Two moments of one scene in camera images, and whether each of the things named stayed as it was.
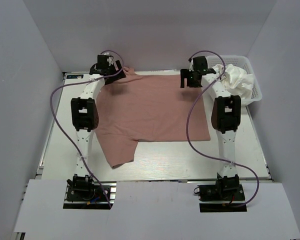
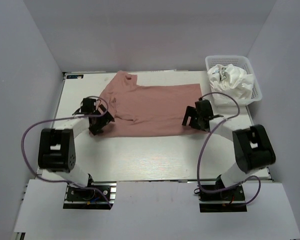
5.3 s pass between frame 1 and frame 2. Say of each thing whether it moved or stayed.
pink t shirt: moved
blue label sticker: stayed
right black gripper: moved
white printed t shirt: stayed
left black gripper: moved
